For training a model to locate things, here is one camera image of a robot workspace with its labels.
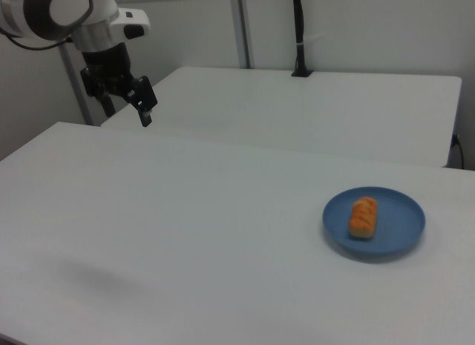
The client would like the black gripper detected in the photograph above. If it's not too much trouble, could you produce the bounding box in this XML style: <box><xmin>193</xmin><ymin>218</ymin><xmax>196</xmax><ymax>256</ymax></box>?
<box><xmin>79</xmin><ymin>42</ymin><xmax>159</xmax><ymax>128</ymax></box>

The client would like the black cable on robot arm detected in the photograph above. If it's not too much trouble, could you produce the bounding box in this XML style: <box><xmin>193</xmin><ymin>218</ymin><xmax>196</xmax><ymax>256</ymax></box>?
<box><xmin>0</xmin><ymin>24</ymin><xmax>73</xmax><ymax>51</ymax></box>

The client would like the grey metal frame post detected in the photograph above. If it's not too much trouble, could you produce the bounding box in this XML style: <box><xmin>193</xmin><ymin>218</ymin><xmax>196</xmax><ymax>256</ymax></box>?
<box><xmin>59</xmin><ymin>44</ymin><xmax>94</xmax><ymax>126</ymax></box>
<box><xmin>229</xmin><ymin>0</ymin><xmax>255</xmax><ymax>70</ymax></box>

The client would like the black camera stand with white tie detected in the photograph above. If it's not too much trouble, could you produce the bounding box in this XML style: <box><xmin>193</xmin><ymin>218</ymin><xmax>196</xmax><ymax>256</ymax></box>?
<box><xmin>290</xmin><ymin>0</ymin><xmax>313</xmax><ymax>78</ymax></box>

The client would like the orange toy bread loaf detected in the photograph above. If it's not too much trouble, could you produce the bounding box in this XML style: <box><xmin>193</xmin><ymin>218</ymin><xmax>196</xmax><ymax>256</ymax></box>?
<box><xmin>347</xmin><ymin>196</ymin><xmax>379</xmax><ymax>240</ymax></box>

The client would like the black cable at table edge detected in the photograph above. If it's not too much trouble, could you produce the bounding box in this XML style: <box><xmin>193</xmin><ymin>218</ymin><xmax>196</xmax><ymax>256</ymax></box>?
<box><xmin>450</xmin><ymin>133</ymin><xmax>465</xmax><ymax>170</ymax></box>

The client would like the blue round plate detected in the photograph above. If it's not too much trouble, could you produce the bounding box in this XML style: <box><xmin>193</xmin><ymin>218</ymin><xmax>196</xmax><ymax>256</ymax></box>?
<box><xmin>322</xmin><ymin>186</ymin><xmax>426</xmax><ymax>264</ymax></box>

